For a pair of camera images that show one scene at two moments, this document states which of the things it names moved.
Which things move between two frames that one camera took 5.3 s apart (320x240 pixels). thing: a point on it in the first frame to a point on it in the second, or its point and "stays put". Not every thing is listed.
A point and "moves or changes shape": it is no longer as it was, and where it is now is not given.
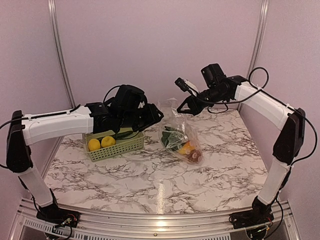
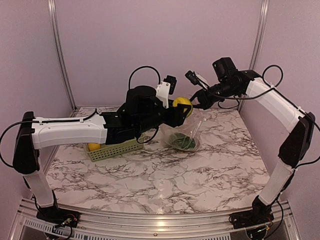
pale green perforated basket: (122, 146) stays put
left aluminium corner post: (52, 7) stays put
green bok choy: (173, 139) to (182, 141)
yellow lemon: (94, 144) stays put
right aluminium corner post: (258, 39) stays put
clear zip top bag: (176, 135) moves or changes shape
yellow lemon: (107, 141) moves or changes shape
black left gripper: (153, 116) to (177, 116)
